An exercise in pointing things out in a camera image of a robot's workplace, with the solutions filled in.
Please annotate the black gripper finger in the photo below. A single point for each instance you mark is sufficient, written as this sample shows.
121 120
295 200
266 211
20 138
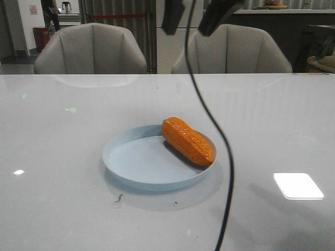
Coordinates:
173 12
216 12

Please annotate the orange toy corn cob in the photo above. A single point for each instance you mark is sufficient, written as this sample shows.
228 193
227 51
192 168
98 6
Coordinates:
187 141

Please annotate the light blue round plate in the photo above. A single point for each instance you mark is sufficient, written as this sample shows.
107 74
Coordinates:
141 158

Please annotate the white cabinet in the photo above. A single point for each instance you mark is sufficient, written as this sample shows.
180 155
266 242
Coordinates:
169 46

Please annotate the right beige upholstered chair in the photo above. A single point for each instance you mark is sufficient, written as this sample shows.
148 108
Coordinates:
232 49

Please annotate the beige upholstered chair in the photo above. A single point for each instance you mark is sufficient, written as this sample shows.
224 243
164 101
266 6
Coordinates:
91 48
232 49

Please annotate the fruit bowl on counter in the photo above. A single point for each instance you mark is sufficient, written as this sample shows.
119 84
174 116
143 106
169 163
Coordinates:
274 5

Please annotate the red barrier belt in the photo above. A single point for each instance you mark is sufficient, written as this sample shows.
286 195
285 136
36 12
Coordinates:
122 16

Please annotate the dark counter with light top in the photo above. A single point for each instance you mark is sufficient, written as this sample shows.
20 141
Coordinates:
285 26

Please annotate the left beige upholstered chair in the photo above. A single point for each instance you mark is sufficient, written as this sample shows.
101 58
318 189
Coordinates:
91 48

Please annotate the dark wooden chair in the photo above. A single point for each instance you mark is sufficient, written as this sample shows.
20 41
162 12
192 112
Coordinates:
316 40

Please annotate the person in background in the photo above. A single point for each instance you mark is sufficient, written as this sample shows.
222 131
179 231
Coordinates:
50 13

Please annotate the red trash bin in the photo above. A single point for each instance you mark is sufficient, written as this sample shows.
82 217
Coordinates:
42 37

